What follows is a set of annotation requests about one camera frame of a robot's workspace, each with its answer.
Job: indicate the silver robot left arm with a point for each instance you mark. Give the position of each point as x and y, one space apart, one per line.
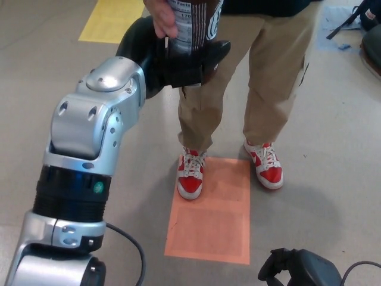
80 125

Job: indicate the orange paper sheet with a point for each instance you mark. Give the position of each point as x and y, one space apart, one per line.
208 232

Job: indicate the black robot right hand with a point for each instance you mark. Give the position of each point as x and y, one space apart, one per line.
309 271

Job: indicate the person's bare hand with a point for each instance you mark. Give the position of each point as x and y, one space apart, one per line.
160 15

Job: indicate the person's left red white sneaker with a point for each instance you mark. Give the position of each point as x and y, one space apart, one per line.
271 175

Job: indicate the person's red white sneaker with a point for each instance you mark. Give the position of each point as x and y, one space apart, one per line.
271 175
190 184

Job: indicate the dark grey rounded bag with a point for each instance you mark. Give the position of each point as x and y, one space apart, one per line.
373 50

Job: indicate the small blue paper scrap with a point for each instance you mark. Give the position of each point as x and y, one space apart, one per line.
344 47

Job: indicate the person in khaki pants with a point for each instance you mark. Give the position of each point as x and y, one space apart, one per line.
276 89

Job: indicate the person's black shirt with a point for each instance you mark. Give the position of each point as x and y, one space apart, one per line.
268 6

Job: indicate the brown protein shake bottle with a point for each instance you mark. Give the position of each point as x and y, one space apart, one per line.
196 24

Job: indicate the yellow paper sheet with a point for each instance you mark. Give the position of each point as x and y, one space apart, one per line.
110 21

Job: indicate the blue paper sheet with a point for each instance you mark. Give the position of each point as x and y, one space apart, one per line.
329 26

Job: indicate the person's right red white sneaker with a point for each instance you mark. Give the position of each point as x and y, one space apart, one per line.
190 184

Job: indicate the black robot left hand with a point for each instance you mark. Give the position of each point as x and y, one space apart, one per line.
140 44

